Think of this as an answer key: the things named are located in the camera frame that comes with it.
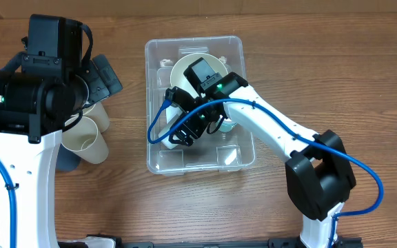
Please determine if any small grey cup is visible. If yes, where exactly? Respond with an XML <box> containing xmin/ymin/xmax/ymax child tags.
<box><xmin>160</xmin><ymin>105</ymin><xmax>185</xmax><ymax>150</ymax></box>

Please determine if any tall beige cup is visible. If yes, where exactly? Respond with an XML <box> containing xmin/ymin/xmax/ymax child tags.
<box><xmin>62</xmin><ymin>116</ymin><xmax>109</xmax><ymax>164</ymax></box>
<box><xmin>83</xmin><ymin>102</ymin><xmax>110</xmax><ymax>133</ymax></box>

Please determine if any small light blue cup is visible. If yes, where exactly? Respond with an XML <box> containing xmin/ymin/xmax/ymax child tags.
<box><xmin>217</xmin><ymin>117</ymin><xmax>237</xmax><ymax>132</ymax></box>

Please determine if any tall dark blue cup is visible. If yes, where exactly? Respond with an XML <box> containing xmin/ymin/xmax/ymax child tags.
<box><xmin>56</xmin><ymin>145</ymin><xmax>81</xmax><ymax>172</ymax></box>

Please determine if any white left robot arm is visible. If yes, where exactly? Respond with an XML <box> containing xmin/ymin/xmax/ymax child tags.
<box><xmin>0</xmin><ymin>52</ymin><xmax>122</xmax><ymax>247</ymax></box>

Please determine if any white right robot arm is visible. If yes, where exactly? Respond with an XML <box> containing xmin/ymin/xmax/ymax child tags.
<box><xmin>161</xmin><ymin>70</ymin><xmax>356</xmax><ymax>247</ymax></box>

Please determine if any clear plastic storage bin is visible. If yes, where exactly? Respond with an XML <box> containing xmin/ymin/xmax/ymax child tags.
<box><xmin>145</xmin><ymin>36</ymin><xmax>256</xmax><ymax>176</ymax></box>

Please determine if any beige bowl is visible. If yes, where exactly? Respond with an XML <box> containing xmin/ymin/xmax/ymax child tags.
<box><xmin>170</xmin><ymin>53</ymin><xmax>228</xmax><ymax>98</ymax></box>

